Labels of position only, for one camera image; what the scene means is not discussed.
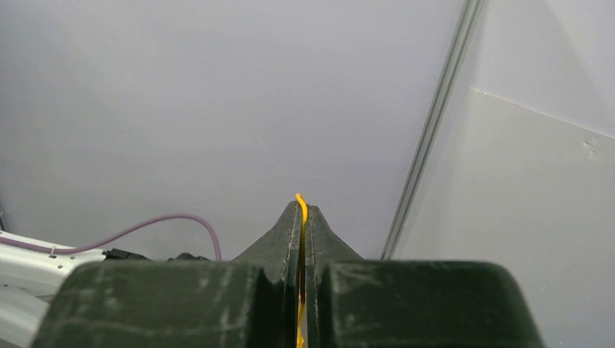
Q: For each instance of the aluminium corner wall post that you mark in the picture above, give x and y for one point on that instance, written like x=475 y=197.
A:
x=464 y=30

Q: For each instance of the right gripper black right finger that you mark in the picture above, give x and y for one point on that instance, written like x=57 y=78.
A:
x=354 y=302

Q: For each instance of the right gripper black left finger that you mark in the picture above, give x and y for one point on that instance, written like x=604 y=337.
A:
x=249 y=301

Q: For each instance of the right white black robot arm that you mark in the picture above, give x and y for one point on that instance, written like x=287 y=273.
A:
x=299 y=285

